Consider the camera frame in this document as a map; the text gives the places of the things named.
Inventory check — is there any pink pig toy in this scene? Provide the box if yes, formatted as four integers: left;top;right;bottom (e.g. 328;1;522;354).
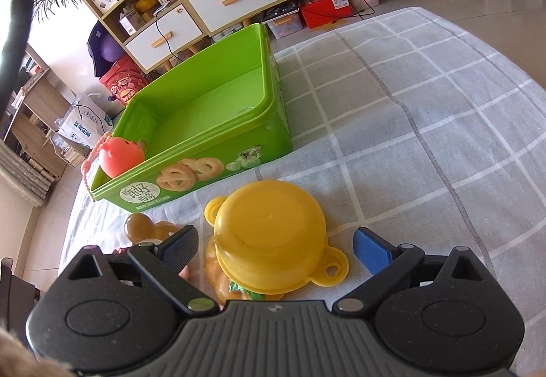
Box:
98;137;145;178

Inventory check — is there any pink beaded silicone strap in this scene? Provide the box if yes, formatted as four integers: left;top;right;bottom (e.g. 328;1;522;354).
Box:
80;130;113;193

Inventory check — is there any brown rubber hand toy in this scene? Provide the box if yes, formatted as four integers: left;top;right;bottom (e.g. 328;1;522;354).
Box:
124;214;181;246

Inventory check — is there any yellow toy pot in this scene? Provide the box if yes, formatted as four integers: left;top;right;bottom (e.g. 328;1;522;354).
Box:
204;180;349;295

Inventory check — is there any grey checked cloth mat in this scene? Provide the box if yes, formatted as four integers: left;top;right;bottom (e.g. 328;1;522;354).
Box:
60;8;545;374

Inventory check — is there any green plastic cookie box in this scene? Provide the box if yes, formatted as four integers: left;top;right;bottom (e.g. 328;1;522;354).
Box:
91;24;292;213

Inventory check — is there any wooden bookshelf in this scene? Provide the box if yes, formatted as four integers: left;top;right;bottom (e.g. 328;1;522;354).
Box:
1;45;87;207

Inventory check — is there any clear plastic storage box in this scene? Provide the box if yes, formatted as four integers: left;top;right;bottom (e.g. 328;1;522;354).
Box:
265;10;304;40

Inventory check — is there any red box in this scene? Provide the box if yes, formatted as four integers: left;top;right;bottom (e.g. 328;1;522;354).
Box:
300;0;354;30

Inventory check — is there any wooden white drawer cabinet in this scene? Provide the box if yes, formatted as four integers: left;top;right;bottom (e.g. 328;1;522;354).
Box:
82;0;285;73

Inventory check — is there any black power cable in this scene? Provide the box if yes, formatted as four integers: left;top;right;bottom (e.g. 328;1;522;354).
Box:
153;5;184;67

